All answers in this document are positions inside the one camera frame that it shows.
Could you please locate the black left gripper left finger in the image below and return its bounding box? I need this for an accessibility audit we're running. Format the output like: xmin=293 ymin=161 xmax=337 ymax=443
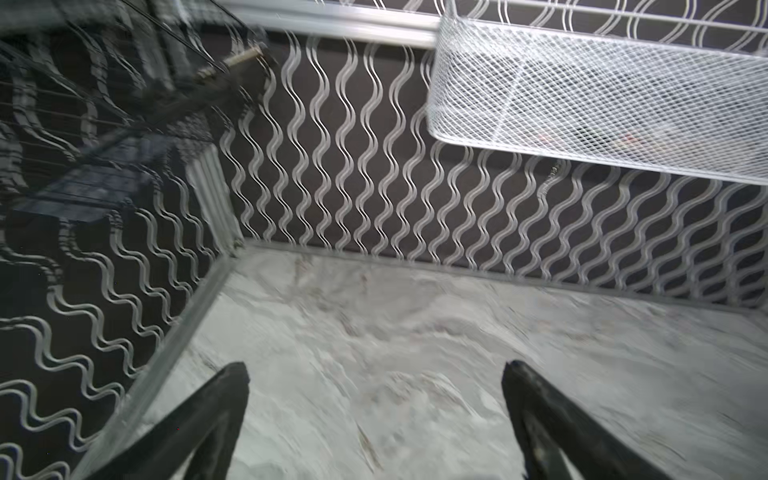
xmin=89 ymin=362 xmax=249 ymax=480

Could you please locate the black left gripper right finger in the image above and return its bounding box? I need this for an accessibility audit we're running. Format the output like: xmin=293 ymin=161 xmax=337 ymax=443
xmin=501 ymin=360 xmax=669 ymax=479

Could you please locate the black wire basket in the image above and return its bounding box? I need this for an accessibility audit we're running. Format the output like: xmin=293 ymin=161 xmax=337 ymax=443
xmin=0 ymin=0 xmax=271 ymax=224

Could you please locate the white wire mesh basket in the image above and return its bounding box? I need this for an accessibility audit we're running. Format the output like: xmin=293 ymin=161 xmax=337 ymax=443
xmin=426 ymin=1 xmax=767 ymax=185

